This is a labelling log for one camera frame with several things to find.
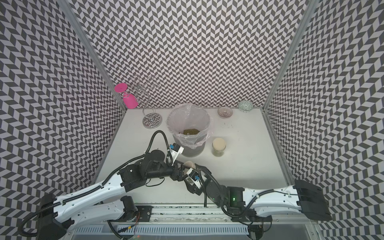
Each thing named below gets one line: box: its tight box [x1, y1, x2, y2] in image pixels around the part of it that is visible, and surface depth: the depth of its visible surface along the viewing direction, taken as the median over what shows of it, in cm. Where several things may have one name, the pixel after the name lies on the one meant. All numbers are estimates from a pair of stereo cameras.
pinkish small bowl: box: [217, 106, 233, 119], surface depth 114 cm
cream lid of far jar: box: [212, 137, 227, 151], surface depth 88 cm
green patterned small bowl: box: [238, 100, 254, 113], surface depth 118 cm
